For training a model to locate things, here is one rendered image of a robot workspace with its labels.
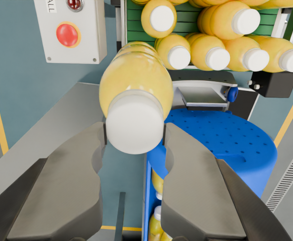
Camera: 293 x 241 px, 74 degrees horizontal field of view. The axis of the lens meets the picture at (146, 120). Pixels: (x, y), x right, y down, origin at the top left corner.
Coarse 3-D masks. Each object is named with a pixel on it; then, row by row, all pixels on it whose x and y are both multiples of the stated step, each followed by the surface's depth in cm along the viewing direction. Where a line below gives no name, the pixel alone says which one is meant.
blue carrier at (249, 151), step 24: (168, 120) 49; (192, 120) 50; (216, 120) 50; (240, 120) 51; (216, 144) 40; (240, 144) 41; (264, 144) 42; (240, 168) 34; (264, 168) 35; (144, 216) 58; (144, 240) 60
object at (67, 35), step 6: (66, 24) 33; (60, 30) 33; (66, 30) 33; (72, 30) 33; (60, 36) 33; (66, 36) 33; (72, 36) 33; (60, 42) 34; (66, 42) 34; (72, 42) 34
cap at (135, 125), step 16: (128, 96) 13; (144, 96) 13; (112, 112) 12; (128, 112) 12; (144, 112) 12; (160, 112) 13; (112, 128) 12; (128, 128) 12; (144, 128) 12; (160, 128) 12; (112, 144) 13; (128, 144) 13; (144, 144) 13
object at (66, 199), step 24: (72, 144) 10; (96, 144) 10; (48, 168) 8; (72, 168) 8; (96, 168) 10; (48, 192) 7; (72, 192) 7; (96, 192) 7; (24, 216) 6; (48, 216) 6; (72, 216) 6; (96, 216) 7; (24, 240) 6
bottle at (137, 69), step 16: (128, 48) 22; (144, 48) 22; (112, 64) 17; (128, 64) 16; (144, 64) 16; (160, 64) 17; (112, 80) 15; (128, 80) 14; (144, 80) 15; (160, 80) 15; (112, 96) 15; (160, 96) 15
